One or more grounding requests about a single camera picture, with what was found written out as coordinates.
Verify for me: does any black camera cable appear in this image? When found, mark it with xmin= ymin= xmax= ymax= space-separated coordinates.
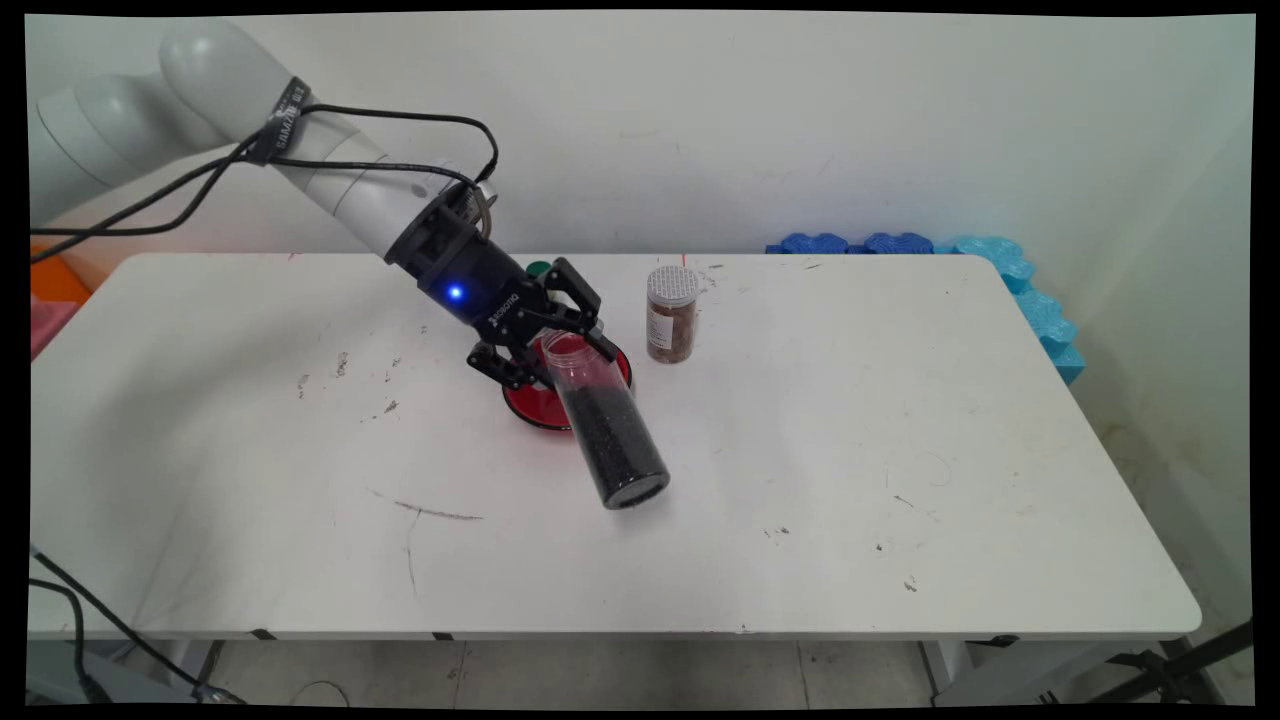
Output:
xmin=30 ymin=103 xmax=500 ymax=241

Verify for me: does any black velcro strap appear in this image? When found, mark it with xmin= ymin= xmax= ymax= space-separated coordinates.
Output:
xmin=245 ymin=78 xmax=313 ymax=166

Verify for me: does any orange object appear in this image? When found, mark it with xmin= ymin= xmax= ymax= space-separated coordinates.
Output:
xmin=30 ymin=246 xmax=93 ymax=305

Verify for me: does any grey table leg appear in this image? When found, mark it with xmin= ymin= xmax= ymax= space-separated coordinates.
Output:
xmin=165 ymin=640 xmax=223 ymax=701

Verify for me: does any clear jar with black seeds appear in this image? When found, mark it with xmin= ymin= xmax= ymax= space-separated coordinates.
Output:
xmin=540 ymin=328 xmax=671 ymax=511

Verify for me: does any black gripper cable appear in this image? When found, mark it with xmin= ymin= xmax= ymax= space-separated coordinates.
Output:
xmin=30 ymin=140 xmax=496 ymax=266

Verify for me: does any long black cable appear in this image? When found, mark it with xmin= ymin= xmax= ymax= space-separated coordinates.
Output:
xmin=28 ymin=578 xmax=113 ymax=704
xmin=28 ymin=545 xmax=246 ymax=704

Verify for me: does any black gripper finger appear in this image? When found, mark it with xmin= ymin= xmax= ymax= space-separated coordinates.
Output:
xmin=530 ymin=257 xmax=622 ymax=364
xmin=466 ymin=338 xmax=552 ymax=392

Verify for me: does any pink object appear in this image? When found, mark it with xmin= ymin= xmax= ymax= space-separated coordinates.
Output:
xmin=30 ymin=300 xmax=79 ymax=359

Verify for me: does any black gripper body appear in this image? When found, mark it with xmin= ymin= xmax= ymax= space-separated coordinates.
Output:
xmin=385 ymin=195 xmax=551 ymax=347

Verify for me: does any black tripod stand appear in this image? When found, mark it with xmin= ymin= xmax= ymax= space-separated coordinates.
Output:
xmin=1090 ymin=620 xmax=1253 ymax=704

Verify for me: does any brown spice jar patterned lid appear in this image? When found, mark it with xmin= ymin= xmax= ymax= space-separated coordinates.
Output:
xmin=645 ymin=265 xmax=700 ymax=364

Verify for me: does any light blue foam piece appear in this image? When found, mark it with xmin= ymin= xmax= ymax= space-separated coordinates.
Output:
xmin=935 ymin=235 xmax=1087 ymax=386

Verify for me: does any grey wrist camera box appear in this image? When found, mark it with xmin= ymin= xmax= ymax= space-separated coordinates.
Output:
xmin=462 ymin=180 xmax=499 ymax=241

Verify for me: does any red bowl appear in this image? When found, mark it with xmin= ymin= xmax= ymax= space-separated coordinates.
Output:
xmin=502 ymin=335 xmax=633 ymax=433

